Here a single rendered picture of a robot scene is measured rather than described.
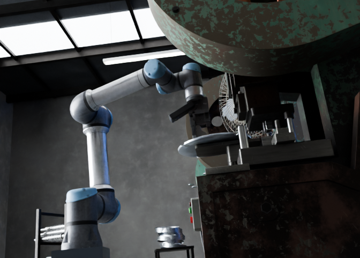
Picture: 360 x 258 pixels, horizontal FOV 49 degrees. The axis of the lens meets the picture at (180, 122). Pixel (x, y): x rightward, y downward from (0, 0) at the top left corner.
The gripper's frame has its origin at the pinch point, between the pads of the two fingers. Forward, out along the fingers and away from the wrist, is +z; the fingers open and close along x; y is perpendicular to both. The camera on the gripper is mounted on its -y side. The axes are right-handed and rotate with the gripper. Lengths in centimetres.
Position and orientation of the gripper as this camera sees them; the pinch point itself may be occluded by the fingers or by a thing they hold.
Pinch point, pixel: (194, 146)
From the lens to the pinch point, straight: 155.7
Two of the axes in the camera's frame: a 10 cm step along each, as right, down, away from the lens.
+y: 9.9, -1.2, -0.6
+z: 0.9, 9.4, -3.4
